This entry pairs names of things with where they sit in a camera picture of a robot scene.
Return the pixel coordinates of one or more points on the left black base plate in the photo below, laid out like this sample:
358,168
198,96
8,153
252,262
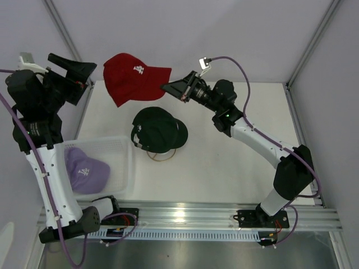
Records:
121,217

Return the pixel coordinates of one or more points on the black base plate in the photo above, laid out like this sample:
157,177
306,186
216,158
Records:
121,217
254,219

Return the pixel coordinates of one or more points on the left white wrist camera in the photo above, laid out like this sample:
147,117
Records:
26,61

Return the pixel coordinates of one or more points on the lavender baseball cap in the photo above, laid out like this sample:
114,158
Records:
86,175

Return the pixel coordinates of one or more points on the left aluminium frame post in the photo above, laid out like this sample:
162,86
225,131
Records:
59,23

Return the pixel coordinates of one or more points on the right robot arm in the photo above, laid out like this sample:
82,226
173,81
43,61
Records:
294,168

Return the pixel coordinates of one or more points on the red baseball cap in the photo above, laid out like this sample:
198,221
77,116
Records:
128,78

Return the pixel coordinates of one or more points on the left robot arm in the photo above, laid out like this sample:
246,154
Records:
39,93

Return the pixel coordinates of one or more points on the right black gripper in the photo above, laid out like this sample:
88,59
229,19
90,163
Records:
183,88

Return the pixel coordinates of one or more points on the white slotted cable duct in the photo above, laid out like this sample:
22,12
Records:
195,235

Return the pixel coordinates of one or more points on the right aluminium frame post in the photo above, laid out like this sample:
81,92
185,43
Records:
314,41

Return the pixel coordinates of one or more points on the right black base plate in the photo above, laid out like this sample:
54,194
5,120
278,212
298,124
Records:
254,219

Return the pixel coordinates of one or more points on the white plastic basket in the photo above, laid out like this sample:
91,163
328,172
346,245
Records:
115,151

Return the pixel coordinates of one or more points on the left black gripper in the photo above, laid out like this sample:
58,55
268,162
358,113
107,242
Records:
78,72

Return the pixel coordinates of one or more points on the aluminium frame post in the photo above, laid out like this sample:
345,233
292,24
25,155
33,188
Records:
314,41
59,23

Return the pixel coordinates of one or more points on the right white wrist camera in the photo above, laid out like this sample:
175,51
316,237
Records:
205,65

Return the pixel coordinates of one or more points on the dark green baseball cap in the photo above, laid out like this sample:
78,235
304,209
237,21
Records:
156,130

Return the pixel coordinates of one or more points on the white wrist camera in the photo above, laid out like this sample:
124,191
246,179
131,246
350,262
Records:
26,61
205,65

